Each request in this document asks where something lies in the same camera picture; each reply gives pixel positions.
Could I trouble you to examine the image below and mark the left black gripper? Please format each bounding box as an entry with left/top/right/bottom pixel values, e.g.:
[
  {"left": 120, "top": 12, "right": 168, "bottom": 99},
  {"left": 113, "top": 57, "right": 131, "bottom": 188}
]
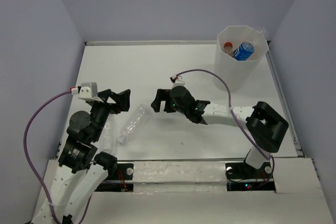
[{"left": 90, "top": 88, "right": 131, "bottom": 141}]

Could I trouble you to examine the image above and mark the red cap small bottle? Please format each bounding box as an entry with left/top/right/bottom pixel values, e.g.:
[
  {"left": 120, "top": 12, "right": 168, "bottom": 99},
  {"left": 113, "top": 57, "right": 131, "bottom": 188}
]
[{"left": 223, "top": 41, "right": 234, "bottom": 57}]

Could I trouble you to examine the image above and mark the blue label water bottle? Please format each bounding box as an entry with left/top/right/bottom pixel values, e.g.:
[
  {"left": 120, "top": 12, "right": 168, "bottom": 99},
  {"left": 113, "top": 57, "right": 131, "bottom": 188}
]
[{"left": 233, "top": 41, "right": 255, "bottom": 61}]

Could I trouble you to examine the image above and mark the clear bottle blue-white cap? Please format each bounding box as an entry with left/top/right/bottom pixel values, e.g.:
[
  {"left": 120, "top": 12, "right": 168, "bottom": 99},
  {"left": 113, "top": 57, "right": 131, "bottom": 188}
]
[{"left": 256, "top": 27, "right": 267, "bottom": 37}]

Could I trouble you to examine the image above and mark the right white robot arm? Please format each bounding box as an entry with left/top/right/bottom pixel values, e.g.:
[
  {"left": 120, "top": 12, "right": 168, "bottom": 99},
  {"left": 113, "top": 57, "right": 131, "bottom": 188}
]
[{"left": 151, "top": 86, "right": 289, "bottom": 179}]

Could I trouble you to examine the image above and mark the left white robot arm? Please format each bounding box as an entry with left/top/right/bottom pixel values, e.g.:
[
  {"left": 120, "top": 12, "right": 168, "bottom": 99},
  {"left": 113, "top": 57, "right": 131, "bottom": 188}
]
[{"left": 23, "top": 83, "right": 131, "bottom": 223}]

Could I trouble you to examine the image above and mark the white octagonal plastic bin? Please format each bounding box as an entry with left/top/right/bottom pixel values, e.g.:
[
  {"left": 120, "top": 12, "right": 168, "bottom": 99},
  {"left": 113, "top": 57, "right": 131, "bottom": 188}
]
[{"left": 213, "top": 26, "right": 269, "bottom": 92}]

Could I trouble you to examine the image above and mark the crumpled clear plastic bag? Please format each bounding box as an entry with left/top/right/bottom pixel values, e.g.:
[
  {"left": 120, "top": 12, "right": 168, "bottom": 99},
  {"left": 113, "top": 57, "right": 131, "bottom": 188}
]
[{"left": 99, "top": 124, "right": 117, "bottom": 156}]

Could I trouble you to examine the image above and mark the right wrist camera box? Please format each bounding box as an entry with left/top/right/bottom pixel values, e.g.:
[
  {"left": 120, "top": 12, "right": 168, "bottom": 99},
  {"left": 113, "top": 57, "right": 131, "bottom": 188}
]
[{"left": 170, "top": 75, "right": 185, "bottom": 89}]

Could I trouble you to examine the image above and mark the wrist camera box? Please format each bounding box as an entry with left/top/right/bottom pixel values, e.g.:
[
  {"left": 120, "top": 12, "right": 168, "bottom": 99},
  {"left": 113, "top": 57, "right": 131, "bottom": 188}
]
[
  {"left": 78, "top": 82, "right": 98, "bottom": 100},
  {"left": 170, "top": 75, "right": 185, "bottom": 89}
]

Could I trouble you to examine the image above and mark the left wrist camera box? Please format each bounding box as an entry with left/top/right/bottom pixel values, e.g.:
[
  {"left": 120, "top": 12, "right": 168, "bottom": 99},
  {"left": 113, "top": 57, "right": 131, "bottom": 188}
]
[{"left": 78, "top": 82, "right": 98, "bottom": 100}]

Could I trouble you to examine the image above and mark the metal rail front edge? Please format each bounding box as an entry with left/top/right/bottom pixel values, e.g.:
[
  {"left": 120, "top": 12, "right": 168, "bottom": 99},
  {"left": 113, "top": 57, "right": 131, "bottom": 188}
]
[{"left": 118, "top": 157, "right": 245, "bottom": 163}]

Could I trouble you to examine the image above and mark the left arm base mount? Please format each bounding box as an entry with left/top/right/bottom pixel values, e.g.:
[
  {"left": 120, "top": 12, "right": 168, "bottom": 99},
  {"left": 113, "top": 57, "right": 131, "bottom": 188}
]
[{"left": 95, "top": 163, "right": 134, "bottom": 193}]

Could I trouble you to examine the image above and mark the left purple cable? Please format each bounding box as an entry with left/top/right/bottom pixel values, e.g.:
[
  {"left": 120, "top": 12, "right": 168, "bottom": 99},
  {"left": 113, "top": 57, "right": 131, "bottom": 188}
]
[{"left": 23, "top": 89, "right": 92, "bottom": 221}]

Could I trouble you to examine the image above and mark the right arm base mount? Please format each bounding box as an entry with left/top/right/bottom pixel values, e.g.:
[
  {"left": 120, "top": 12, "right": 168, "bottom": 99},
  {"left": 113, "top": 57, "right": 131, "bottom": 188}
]
[{"left": 225, "top": 162, "right": 276, "bottom": 192}]

